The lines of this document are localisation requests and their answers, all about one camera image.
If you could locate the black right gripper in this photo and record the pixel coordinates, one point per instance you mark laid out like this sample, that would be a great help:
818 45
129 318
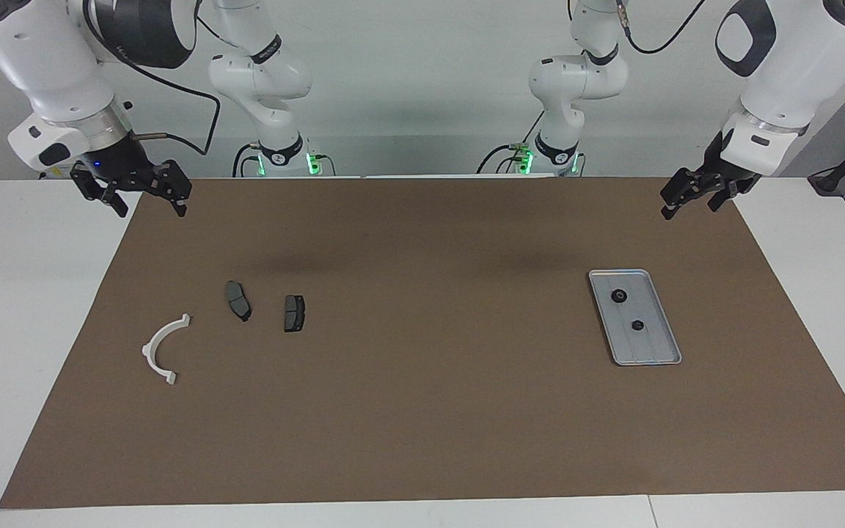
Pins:
122 165

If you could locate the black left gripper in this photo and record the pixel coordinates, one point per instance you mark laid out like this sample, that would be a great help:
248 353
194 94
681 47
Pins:
727 176

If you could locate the large black bearing gear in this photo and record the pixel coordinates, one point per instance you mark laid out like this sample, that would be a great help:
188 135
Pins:
619 296

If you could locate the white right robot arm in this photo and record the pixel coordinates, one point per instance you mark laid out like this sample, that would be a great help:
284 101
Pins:
26 66

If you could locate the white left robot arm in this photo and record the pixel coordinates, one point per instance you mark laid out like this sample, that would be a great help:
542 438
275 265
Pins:
789 73

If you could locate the silver metal tray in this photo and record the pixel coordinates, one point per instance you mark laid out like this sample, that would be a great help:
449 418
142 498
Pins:
661 352

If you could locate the curved dark grey brake pad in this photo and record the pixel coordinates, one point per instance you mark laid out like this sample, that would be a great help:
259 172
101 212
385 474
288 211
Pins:
238 301

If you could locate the rectangular dark grey brake pad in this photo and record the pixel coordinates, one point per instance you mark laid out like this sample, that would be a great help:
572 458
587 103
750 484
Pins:
294 313

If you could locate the brown table mat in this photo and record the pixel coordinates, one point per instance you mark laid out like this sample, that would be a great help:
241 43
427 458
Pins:
422 411

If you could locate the white semicircular bracket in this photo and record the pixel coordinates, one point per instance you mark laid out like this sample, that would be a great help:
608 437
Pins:
149 352

